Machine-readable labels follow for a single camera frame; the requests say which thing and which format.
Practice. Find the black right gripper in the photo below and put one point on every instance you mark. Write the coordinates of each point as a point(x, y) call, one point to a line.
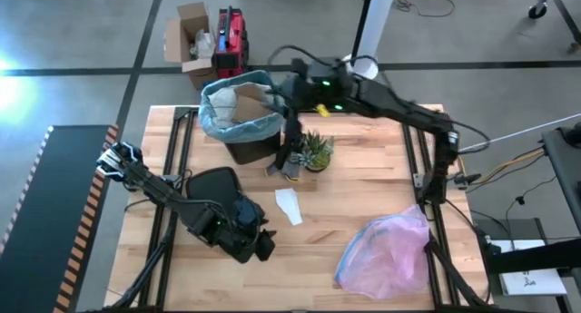
point(318, 84)

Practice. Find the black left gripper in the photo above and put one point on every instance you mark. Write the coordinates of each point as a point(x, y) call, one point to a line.
point(240, 236)

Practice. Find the brown cardboard piece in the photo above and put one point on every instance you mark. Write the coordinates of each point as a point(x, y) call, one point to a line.
point(249, 108)

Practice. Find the torn white label piece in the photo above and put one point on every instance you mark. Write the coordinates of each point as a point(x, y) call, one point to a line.
point(289, 204)

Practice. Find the black plastic trash bin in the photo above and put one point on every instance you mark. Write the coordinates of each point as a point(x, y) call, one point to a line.
point(254, 149)

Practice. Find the blue plastic trash bag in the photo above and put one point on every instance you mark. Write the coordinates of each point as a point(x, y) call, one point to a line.
point(236, 134)

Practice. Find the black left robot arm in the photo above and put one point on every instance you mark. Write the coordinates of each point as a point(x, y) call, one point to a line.
point(172, 199)

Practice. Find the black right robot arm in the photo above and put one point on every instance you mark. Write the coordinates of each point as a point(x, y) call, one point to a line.
point(408, 113)

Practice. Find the black trash bin lid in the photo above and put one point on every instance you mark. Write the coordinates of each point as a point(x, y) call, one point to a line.
point(213, 186)

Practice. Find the succulent plant in black pot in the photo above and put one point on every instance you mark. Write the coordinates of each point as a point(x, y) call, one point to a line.
point(318, 152)

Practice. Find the red and black toolbox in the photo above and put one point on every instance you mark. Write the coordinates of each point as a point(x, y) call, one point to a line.
point(231, 41)

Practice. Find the clear plastic packing wrap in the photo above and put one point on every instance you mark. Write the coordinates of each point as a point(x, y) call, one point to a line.
point(204, 43)

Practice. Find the white pillar with round base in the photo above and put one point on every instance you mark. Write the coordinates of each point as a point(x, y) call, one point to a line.
point(379, 22)

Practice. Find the open cardboard box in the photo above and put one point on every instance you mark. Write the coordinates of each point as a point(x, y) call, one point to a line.
point(193, 18)

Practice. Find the black mat with hazard stripes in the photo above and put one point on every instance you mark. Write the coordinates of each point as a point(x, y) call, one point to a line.
point(36, 236)

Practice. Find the grey cart leg with caster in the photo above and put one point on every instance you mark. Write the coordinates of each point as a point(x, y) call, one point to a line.
point(537, 11)

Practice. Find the white paper pad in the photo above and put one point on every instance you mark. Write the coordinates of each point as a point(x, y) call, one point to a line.
point(531, 281)

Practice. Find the black metal bar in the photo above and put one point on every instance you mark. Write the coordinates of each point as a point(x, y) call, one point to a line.
point(535, 258)

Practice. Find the black side desk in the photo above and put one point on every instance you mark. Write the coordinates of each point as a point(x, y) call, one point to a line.
point(565, 168)

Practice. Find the black aluminium table frame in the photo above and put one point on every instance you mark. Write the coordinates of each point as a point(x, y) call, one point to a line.
point(181, 136)

